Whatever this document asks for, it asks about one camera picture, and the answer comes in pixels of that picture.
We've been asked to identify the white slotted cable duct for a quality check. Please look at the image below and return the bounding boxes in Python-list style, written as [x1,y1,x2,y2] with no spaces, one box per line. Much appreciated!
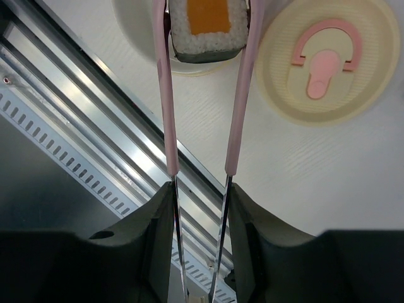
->
[0,86,237,303]

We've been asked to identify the pink metal tongs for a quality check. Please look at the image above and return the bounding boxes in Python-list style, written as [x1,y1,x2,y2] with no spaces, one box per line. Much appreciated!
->
[152,1,264,302]

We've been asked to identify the orange sushi piece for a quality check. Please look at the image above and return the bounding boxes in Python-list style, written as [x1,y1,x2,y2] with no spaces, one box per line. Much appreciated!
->
[168,0,249,64]

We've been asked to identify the aluminium mounting rail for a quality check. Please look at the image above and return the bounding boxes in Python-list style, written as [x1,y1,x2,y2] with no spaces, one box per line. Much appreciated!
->
[0,0,234,275]

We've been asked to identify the cream lid with pink handle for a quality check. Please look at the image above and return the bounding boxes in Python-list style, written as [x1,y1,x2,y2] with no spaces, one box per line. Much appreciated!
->
[255,1,401,126]

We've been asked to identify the cream pink round bowl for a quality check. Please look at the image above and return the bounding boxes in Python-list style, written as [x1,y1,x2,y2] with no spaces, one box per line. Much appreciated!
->
[110,0,231,78]

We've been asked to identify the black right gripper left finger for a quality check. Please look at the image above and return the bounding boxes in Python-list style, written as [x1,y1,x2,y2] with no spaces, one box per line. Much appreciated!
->
[1,182,174,302]

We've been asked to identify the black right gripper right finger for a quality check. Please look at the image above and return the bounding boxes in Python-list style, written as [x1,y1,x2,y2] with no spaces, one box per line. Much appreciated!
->
[227,184,403,302]

